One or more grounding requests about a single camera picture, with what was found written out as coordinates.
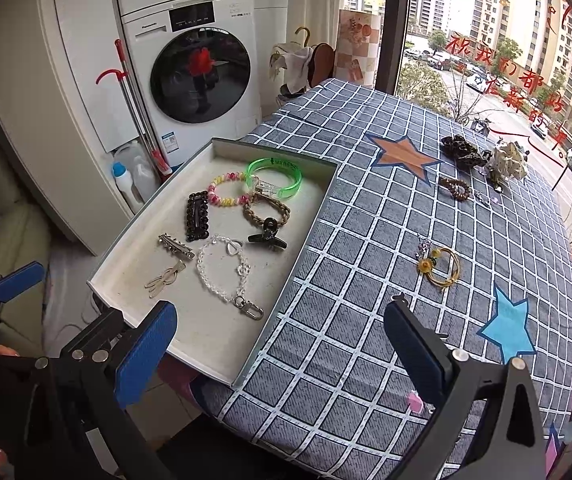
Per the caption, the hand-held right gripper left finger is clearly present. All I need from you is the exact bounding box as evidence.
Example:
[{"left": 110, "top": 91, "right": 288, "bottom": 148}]
[{"left": 31, "top": 301, "right": 179, "bottom": 480}]

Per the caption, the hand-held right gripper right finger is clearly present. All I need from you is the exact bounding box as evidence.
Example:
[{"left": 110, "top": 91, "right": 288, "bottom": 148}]
[{"left": 383, "top": 295, "right": 549, "bottom": 480}]

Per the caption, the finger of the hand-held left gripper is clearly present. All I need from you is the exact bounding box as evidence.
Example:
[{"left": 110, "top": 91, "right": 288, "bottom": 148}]
[{"left": 0, "top": 261, "right": 47, "bottom": 357}]

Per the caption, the white shallow tray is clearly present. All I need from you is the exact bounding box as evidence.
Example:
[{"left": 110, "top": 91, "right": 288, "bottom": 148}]
[{"left": 88, "top": 137, "right": 339, "bottom": 388}]

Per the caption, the black beaded hair clip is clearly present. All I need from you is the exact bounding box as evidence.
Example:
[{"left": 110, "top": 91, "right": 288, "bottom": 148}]
[{"left": 185, "top": 191, "right": 212, "bottom": 243}]

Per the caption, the beige braided rope bracelet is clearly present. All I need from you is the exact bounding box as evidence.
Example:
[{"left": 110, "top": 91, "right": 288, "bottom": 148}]
[{"left": 242, "top": 195, "right": 292, "bottom": 231}]

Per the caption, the person's left hand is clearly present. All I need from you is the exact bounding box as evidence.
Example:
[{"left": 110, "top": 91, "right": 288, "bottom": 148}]
[{"left": 0, "top": 344, "right": 21, "bottom": 478}]

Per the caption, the grey checked tablecloth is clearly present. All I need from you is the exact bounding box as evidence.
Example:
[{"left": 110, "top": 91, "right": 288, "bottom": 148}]
[{"left": 191, "top": 77, "right": 572, "bottom": 480}]

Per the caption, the silver rabbit hair clip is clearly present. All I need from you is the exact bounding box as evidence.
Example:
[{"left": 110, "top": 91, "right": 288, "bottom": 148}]
[{"left": 144, "top": 259, "right": 187, "bottom": 299}]

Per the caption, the silver spiked hair clip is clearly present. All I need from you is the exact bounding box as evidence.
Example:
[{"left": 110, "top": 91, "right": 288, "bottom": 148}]
[{"left": 157, "top": 232, "right": 197, "bottom": 261}]

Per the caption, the white bottle with blue cap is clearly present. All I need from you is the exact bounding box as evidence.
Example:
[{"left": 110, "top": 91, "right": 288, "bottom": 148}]
[{"left": 112, "top": 161, "right": 144, "bottom": 213}]

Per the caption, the clear plastic jug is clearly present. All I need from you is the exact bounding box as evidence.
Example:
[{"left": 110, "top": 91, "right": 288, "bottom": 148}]
[{"left": 113, "top": 142, "right": 159, "bottom": 201}]

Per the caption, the white cabinet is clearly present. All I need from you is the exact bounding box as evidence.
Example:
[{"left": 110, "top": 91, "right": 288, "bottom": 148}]
[{"left": 0, "top": 0, "right": 137, "bottom": 256}]

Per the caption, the black claw hair clip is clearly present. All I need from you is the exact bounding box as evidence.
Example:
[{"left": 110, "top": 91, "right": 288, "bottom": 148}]
[{"left": 247, "top": 216, "right": 289, "bottom": 251}]

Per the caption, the dark scrunchie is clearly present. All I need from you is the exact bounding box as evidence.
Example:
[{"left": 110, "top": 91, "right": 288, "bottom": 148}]
[{"left": 439, "top": 135, "right": 487, "bottom": 171}]

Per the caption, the white flower hair accessory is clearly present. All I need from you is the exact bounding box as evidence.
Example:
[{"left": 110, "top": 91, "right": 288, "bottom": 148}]
[{"left": 487, "top": 141, "right": 529, "bottom": 183}]

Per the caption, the green clear bangle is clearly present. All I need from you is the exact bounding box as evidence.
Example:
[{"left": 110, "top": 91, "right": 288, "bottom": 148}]
[{"left": 245, "top": 157, "right": 303, "bottom": 202}]

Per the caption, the white washing machine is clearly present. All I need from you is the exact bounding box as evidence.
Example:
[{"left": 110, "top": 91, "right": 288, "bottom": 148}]
[{"left": 121, "top": 0, "right": 262, "bottom": 171}]

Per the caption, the white cloth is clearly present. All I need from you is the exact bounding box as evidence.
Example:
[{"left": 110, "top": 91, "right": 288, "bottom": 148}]
[{"left": 271, "top": 45, "right": 314, "bottom": 86}]

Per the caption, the patterned paper bag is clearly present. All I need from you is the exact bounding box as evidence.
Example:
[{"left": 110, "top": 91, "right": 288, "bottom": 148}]
[{"left": 336, "top": 9, "right": 382, "bottom": 86}]

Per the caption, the gold standing rack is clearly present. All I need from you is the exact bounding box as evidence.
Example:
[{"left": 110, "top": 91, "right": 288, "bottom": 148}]
[{"left": 268, "top": 25, "right": 337, "bottom": 98}]

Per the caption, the yellow cord bracelet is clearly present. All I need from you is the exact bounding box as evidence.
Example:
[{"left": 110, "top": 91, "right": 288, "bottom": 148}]
[{"left": 416, "top": 245, "right": 462, "bottom": 289}]

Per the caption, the clear crystal bead chain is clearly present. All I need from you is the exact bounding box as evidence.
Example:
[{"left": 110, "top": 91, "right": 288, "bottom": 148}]
[{"left": 196, "top": 234, "right": 265, "bottom": 322}]

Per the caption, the red handled mop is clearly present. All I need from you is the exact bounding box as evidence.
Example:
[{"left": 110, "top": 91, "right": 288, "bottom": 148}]
[{"left": 95, "top": 39, "right": 173, "bottom": 176}]

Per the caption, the pink yellow spiral hair tie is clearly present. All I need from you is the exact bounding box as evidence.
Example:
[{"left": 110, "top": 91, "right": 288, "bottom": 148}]
[{"left": 207, "top": 171, "right": 252, "bottom": 208}]

